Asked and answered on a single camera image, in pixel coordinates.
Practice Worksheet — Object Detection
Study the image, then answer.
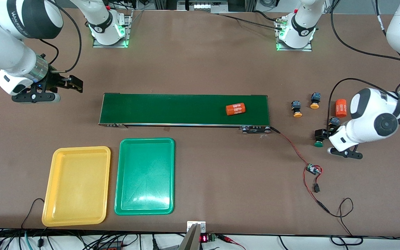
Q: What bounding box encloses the orange cylinder printed 4680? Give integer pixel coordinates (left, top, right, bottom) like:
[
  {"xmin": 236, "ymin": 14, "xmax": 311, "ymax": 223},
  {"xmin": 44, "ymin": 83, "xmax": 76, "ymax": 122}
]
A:
[
  {"xmin": 335, "ymin": 99, "xmax": 347, "ymax": 118},
  {"xmin": 225, "ymin": 102, "xmax": 247, "ymax": 116}
]

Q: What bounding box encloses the yellow mushroom push button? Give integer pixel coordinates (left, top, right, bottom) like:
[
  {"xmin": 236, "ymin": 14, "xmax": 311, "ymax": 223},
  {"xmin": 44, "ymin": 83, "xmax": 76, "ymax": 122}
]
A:
[
  {"xmin": 310, "ymin": 92, "xmax": 322, "ymax": 110},
  {"xmin": 291, "ymin": 100, "xmax": 303, "ymax": 118}
]

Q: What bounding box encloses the small circuit board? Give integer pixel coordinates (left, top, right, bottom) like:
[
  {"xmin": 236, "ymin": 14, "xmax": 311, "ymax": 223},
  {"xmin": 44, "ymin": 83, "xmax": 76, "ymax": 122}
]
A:
[{"xmin": 306, "ymin": 163, "xmax": 323, "ymax": 176}]

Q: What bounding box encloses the yellow plastic tray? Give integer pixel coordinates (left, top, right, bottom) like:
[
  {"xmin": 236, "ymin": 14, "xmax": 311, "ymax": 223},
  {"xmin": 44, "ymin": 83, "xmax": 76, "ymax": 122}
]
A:
[{"xmin": 41, "ymin": 146, "xmax": 111, "ymax": 227}]

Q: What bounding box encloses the green plastic tray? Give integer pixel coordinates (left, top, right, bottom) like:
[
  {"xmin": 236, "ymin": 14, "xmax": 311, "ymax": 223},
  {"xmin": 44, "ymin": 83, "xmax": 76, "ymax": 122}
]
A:
[{"xmin": 114, "ymin": 137, "xmax": 175, "ymax": 216}]

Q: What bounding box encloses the green belt conveyor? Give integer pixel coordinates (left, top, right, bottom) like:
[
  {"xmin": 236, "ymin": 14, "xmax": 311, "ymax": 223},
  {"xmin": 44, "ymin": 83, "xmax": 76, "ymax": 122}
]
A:
[{"xmin": 98, "ymin": 92, "xmax": 273, "ymax": 134}]

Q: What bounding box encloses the red clip lead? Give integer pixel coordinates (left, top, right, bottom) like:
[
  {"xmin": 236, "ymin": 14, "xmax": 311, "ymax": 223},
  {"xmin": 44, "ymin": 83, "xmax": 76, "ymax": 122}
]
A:
[{"xmin": 217, "ymin": 234, "xmax": 246, "ymax": 250}]

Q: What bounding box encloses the grey metal pole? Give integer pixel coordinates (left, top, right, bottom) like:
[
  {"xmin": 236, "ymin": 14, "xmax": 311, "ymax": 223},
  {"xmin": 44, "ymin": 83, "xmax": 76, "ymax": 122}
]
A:
[{"xmin": 178, "ymin": 223, "xmax": 202, "ymax": 250}]

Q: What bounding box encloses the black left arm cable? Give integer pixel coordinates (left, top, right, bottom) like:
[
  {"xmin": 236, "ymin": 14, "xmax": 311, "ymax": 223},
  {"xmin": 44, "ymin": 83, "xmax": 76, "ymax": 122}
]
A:
[{"xmin": 327, "ymin": 0, "xmax": 400, "ymax": 134}]

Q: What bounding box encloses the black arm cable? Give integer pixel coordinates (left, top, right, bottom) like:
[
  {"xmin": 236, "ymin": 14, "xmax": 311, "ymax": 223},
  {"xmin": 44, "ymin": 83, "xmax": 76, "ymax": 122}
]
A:
[
  {"xmin": 327, "ymin": 0, "xmax": 400, "ymax": 134},
  {"xmin": 40, "ymin": 0, "xmax": 82, "ymax": 73}
]

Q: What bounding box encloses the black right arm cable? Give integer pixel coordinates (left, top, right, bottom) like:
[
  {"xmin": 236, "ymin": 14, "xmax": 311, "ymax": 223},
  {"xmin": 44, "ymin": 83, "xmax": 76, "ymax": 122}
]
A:
[{"xmin": 40, "ymin": 0, "xmax": 82, "ymax": 73}]

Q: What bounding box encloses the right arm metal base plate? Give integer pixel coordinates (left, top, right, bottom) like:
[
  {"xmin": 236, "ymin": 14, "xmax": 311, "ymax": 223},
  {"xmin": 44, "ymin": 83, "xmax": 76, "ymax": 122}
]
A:
[{"xmin": 92, "ymin": 10, "xmax": 133, "ymax": 48}]

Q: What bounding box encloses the thin black looped cable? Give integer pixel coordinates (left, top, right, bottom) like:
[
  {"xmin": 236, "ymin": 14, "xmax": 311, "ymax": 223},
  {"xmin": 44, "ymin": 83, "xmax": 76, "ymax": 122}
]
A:
[{"xmin": 328, "ymin": 197, "xmax": 364, "ymax": 246}]

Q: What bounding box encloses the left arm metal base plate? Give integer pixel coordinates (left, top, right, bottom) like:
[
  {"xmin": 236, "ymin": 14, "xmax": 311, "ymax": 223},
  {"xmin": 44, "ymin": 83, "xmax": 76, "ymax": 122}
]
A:
[{"xmin": 276, "ymin": 19, "xmax": 313, "ymax": 52}]

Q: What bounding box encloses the black curved cable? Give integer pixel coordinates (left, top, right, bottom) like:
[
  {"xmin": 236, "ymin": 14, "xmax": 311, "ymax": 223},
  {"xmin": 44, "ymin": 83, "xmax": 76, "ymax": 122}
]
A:
[{"xmin": 21, "ymin": 198, "xmax": 46, "ymax": 230}]

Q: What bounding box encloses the black cable to base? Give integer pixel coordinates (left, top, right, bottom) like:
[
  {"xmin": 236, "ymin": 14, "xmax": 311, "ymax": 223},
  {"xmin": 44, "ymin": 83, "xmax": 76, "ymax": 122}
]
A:
[{"xmin": 217, "ymin": 10, "xmax": 284, "ymax": 31}]

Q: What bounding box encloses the aluminium frame structure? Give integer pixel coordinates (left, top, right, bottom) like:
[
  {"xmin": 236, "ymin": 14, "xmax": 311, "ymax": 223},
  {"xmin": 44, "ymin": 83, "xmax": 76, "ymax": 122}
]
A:
[{"xmin": 153, "ymin": 0, "xmax": 256, "ymax": 14}]

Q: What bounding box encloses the small metal bracket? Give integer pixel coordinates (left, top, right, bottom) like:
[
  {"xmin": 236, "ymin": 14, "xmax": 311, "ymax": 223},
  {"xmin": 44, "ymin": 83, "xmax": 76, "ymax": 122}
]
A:
[{"xmin": 186, "ymin": 221, "xmax": 207, "ymax": 234}]

